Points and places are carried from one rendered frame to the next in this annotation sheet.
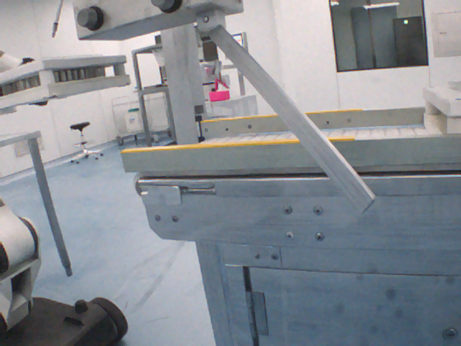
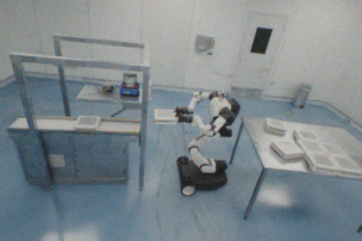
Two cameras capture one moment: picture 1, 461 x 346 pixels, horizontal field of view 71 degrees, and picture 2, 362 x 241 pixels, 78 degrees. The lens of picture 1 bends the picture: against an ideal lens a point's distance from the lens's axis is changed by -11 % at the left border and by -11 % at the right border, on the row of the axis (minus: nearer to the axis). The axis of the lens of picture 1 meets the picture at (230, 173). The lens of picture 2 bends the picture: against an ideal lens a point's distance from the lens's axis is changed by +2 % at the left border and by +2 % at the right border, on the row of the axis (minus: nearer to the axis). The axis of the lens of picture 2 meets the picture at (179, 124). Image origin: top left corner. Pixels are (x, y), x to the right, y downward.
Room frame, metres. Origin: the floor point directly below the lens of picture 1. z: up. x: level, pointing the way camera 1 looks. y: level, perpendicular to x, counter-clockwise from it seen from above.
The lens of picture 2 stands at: (2.71, -0.79, 2.23)
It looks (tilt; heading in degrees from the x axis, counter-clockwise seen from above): 30 degrees down; 145
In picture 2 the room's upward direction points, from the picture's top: 8 degrees clockwise
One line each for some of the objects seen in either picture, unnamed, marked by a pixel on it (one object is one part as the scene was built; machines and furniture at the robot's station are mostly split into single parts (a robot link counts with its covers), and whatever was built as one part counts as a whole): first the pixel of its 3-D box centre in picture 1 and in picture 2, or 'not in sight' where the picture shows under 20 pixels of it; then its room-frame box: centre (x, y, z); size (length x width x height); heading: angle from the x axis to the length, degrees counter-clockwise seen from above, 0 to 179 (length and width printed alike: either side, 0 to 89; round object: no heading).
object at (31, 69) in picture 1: (52, 71); (165, 114); (0.78, 0.36, 1.03); 0.25 x 0.24 x 0.02; 155
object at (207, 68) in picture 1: (212, 81); not in sight; (3.67, 0.05, 0.95); 0.49 x 0.36 x 0.37; 61
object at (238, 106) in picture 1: (221, 137); not in sight; (3.60, 0.03, 0.38); 0.63 x 0.57 x 0.76; 61
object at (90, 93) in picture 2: not in sight; (112, 94); (0.56, -0.17, 1.25); 0.62 x 0.38 x 0.04; 65
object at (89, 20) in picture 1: (87, 14); not in sight; (0.49, 0.16, 1.07); 0.03 x 0.02 x 0.04; 65
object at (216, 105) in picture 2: not in sight; (223, 111); (1.07, 0.99, 1.12); 0.34 x 0.30 x 0.36; 155
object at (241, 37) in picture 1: (237, 64); not in sight; (3.62, -0.22, 1.07); 0.23 x 0.10 x 0.62; 61
